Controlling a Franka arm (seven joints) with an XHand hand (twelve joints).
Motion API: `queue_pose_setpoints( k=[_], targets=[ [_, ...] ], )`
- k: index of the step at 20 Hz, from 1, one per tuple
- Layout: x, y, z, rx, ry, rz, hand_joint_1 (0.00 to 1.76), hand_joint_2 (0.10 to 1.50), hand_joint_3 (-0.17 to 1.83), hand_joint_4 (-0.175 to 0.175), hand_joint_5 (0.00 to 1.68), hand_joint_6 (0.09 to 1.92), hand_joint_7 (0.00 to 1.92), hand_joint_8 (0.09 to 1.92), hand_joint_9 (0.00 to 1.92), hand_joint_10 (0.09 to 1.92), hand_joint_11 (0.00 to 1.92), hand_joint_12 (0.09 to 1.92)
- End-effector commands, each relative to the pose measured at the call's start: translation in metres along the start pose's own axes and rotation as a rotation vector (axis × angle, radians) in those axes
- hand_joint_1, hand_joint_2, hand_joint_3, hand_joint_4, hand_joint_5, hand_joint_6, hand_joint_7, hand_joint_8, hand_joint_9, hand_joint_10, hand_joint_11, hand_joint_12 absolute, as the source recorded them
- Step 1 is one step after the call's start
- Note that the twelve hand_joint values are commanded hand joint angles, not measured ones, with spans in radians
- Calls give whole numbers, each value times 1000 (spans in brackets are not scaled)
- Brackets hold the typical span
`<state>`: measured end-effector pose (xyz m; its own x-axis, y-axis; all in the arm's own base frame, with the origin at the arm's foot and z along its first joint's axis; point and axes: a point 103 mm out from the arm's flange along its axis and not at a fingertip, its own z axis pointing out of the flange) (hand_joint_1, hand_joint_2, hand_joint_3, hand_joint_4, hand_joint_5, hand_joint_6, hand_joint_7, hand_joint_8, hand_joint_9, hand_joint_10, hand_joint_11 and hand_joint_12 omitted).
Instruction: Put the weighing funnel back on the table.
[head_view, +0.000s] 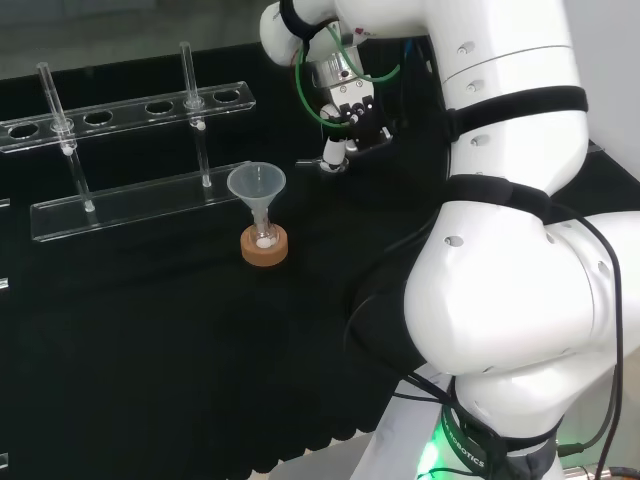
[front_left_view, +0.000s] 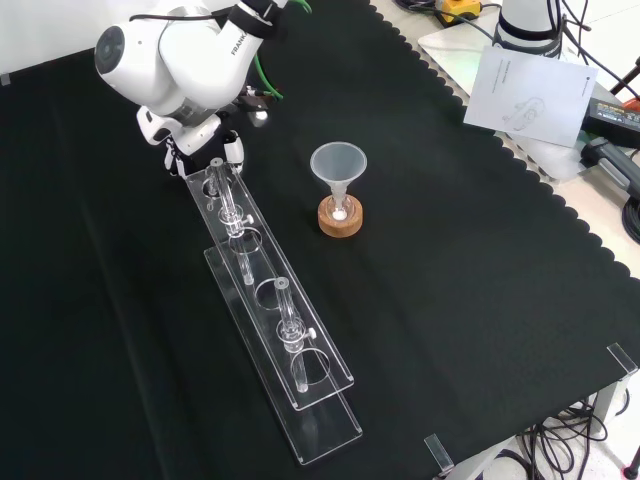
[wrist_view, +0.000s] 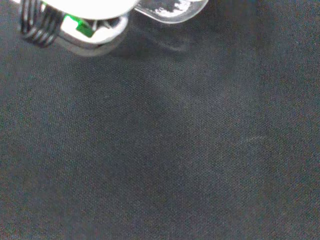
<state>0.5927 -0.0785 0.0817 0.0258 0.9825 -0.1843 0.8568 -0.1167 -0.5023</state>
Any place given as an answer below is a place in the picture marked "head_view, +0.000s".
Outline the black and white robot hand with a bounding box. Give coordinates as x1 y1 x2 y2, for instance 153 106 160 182
318 81 395 175

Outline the clear glass weighing funnel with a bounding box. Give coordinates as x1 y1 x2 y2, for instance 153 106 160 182
295 157 346 176

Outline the clear plastic funnel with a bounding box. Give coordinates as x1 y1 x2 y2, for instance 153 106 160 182
226 160 287 227

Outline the clear acrylic funnel stand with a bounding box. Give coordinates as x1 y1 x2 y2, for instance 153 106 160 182
0 41 258 244

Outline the small round-bottom glass flask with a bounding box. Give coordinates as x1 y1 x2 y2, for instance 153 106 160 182
251 207 278 251

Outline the black table cloth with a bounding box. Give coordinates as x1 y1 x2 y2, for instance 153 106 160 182
0 40 640 475

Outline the green cable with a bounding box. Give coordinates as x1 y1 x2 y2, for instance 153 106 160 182
294 20 404 130

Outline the round cork ring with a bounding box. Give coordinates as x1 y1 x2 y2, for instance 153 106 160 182
240 225 290 270

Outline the black cable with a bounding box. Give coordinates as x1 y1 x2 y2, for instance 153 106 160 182
343 199 626 480

